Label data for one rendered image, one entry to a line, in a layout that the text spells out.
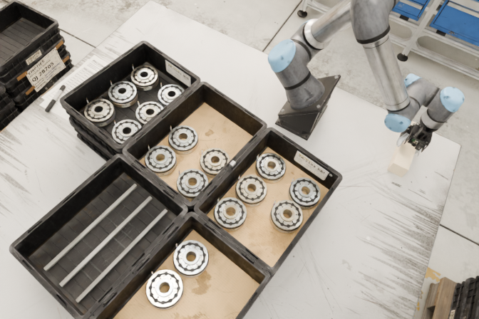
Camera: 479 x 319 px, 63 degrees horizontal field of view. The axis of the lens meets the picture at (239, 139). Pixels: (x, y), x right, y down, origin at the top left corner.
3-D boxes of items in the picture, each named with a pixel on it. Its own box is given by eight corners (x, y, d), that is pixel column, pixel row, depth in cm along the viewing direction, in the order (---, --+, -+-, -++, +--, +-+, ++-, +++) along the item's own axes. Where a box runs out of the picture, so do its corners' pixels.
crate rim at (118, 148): (144, 43, 151) (143, 38, 149) (202, 83, 143) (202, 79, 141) (58, 104, 133) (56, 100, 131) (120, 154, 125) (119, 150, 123)
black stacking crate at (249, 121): (202, 100, 151) (203, 80, 142) (264, 143, 143) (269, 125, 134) (126, 169, 133) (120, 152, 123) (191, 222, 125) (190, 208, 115)
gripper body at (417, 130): (402, 144, 147) (417, 126, 137) (408, 128, 151) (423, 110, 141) (421, 154, 145) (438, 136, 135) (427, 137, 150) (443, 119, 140)
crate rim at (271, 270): (269, 128, 135) (269, 124, 133) (342, 179, 127) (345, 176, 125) (191, 211, 116) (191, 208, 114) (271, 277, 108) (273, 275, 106)
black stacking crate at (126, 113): (147, 61, 159) (143, 40, 150) (202, 100, 151) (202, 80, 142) (67, 120, 141) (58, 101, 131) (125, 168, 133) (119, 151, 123)
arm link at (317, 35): (277, 48, 153) (375, -29, 103) (299, 25, 158) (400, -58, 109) (298, 70, 155) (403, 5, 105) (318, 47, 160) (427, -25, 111)
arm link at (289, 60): (276, 87, 151) (258, 60, 145) (294, 65, 156) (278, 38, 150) (297, 87, 142) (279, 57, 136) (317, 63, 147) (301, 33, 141)
